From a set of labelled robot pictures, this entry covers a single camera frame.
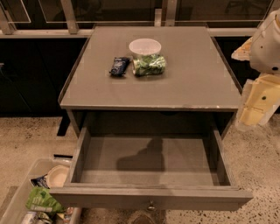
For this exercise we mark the dark blue snack packet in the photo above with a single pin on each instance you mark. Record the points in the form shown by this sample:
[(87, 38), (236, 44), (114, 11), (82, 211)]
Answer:
[(119, 66)]

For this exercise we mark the metal window railing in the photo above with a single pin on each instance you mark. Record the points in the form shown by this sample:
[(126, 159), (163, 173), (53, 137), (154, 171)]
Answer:
[(78, 18)]

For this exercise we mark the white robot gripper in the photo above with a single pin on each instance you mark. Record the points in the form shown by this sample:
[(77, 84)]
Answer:
[(267, 48)]

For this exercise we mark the clear plastic storage bin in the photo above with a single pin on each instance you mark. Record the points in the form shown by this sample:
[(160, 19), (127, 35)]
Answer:
[(17, 213)]

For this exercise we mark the grey drawer cabinet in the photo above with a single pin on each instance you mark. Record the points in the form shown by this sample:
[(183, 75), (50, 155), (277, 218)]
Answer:
[(195, 77)]

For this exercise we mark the blue packet in bin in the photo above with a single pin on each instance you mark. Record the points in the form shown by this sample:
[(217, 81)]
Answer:
[(40, 181)]

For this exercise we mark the green chip bag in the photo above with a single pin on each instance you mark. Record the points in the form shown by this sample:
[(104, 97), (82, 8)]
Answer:
[(149, 65)]

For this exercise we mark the green snack bag in bin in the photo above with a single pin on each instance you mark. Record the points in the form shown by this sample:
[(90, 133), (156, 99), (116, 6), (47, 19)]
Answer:
[(40, 199)]

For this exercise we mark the grey top drawer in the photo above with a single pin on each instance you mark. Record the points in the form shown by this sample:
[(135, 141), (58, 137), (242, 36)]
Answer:
[(154, 172)]

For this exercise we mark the beige plate in bin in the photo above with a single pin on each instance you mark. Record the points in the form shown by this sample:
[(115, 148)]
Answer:
[(56, 177)]

